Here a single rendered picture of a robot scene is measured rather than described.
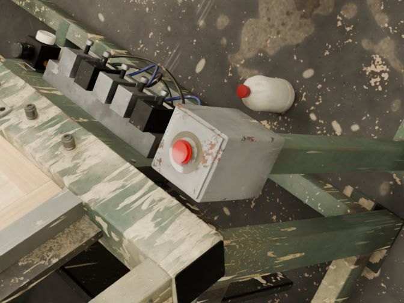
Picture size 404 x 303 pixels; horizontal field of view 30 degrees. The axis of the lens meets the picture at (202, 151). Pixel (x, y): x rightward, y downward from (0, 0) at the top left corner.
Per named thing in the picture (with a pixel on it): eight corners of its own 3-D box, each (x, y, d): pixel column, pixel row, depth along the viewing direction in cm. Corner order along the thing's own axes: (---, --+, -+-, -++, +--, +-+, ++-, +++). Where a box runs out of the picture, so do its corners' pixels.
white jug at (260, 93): (301, 88, 214) (262, 82, 198) (287, 119, 217) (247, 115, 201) (276, 73, 219) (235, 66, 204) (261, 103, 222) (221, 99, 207)
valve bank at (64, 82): (234, 108, 158) (158, 101, 139) (208, 167, 162) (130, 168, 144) (91, 16, 185) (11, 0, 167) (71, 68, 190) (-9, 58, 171)
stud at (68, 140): (78, 147, 147) (76, 136, 145) (68, 154, 146) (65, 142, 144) (71, 141, 148) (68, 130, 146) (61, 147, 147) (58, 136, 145)
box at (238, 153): (289, 139, 129) (226, 137, 115) (260, 199, 132) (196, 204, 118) (239, 107, 135) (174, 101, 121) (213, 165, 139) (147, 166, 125)
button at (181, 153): (201, 147, 119) (193, 147, 117) (191, 169, 120) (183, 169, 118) (184, 135, 121) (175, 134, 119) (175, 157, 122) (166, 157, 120)
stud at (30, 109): (40, 116, 154) (37, 106, 152) (30, 122, 153) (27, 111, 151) (33, 111, 155) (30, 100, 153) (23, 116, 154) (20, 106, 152)
